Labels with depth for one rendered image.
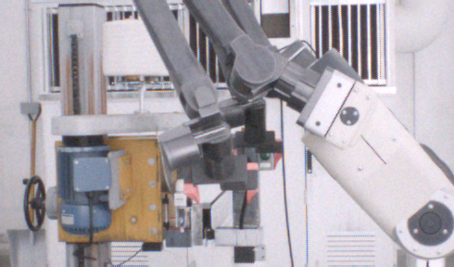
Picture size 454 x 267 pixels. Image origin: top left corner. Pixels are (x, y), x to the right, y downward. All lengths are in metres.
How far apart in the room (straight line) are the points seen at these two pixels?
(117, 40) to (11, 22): 4.66
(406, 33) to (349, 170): 3.90
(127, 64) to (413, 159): 0.96
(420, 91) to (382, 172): 4.86
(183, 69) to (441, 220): 0.64
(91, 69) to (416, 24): 3.24
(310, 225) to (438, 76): 1.85
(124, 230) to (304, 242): 2.81
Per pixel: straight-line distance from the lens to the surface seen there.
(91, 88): 2.70
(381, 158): 1.73
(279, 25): 5.18
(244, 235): 2.59
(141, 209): 2.63
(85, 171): 2.38
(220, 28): 1.61
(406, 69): 6.58
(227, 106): 2.10
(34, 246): 6.82
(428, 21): 5.61
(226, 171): 1.58
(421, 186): 1.80
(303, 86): 1.57
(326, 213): 5.32
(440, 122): 6.62
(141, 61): 2.41
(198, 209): 2.62
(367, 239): 5.34
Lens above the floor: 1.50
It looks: 3 degrees down
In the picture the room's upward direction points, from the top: 1 degrees counter-clockwise
